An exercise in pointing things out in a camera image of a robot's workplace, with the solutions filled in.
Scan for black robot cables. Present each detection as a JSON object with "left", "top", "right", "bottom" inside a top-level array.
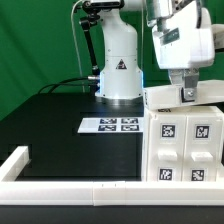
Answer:
[{"left": 38, "top": 78, "right": 101, "bottom": 95}]

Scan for white U-shaped fence frame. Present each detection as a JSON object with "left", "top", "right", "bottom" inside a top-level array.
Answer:
[{"left": 0, "top": 146, "right": 224, "bottom": 206}]

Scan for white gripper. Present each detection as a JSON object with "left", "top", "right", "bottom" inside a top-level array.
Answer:
[{"left": 152, "top": 6, "right": 215, "bottom": 102}]

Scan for white cabinet door panel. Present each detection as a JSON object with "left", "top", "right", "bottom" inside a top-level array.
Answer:
[
  {"left": 147, "top": 115, "right": 186, "bottom": 181},
  {"left": 182, "top": 115, "right": 223, "bottom": 182}
]

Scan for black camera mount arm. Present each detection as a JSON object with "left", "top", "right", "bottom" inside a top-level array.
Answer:
[{"left": 79, "top": 0, "right": 125, "bottom": 75}]

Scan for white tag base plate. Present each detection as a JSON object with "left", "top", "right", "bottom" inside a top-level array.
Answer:
[{"left": 78, "top": 117, "right": 143, "bottom": 133}]

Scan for white cabinet body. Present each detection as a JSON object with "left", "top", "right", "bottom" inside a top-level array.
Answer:
[{"left": 141, "top": 106, "right": 224, "bottom": 182}]

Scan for white cabinet top block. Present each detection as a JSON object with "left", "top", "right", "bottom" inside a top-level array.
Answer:
[{"left": 143, "top": 80, "right": 224, "bottom": 110}]

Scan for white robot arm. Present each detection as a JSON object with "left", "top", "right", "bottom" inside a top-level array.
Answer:
[{"left": 90, "top": 0, "right": 215, "bottom": 102}]

